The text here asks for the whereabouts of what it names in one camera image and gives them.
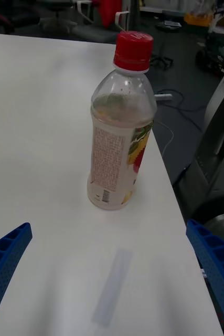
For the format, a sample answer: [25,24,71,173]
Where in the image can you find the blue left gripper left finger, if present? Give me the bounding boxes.
[0,222,33,328]

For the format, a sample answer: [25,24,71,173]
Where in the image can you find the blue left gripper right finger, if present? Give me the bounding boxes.
[186,219,224,336]

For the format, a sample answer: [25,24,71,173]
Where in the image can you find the grey black robot torso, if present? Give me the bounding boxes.
[174,52,224,249]

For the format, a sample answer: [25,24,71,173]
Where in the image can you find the white power strip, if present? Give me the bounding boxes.
[153,92,173,102]

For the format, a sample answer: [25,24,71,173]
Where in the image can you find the black office stool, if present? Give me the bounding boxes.
[150,20,183,70]

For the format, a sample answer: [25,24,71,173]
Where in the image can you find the white floor cable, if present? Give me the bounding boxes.
[153,120,175,156]

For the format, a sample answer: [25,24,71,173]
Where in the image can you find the black floor cable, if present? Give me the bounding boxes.
[155,88,205,132]

